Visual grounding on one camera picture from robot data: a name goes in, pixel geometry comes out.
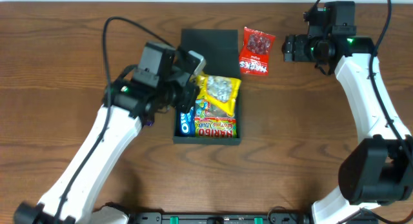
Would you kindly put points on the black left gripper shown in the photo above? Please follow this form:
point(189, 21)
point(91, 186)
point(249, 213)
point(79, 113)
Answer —
point(188, 97)

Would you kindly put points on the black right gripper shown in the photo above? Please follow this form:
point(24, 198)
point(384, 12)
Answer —
point(287, 48)

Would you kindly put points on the blue Oreo cookie pack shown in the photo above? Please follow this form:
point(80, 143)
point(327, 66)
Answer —
point(186, 123)

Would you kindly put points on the green Haribo gummy bag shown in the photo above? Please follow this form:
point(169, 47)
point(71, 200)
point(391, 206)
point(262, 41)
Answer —
point(211, 121)

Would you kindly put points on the yellow Hacks candy bag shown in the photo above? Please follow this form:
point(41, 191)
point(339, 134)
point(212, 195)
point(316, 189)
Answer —
point(219, 91)

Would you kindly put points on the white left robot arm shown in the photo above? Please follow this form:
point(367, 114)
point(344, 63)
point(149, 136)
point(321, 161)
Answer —
point(119, 120)

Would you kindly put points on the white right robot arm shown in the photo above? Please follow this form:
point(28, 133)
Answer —
point(378, 172)

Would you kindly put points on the dark blue chocolate bar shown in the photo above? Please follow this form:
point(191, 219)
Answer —
point(149, 119)

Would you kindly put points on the red Hacks candy bag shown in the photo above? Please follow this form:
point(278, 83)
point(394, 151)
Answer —
point(255, 53)

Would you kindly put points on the black open gift box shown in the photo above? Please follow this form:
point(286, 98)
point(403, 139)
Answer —
point(220, 49)

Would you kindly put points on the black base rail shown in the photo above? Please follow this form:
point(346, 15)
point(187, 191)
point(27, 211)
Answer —
point(213, 218)

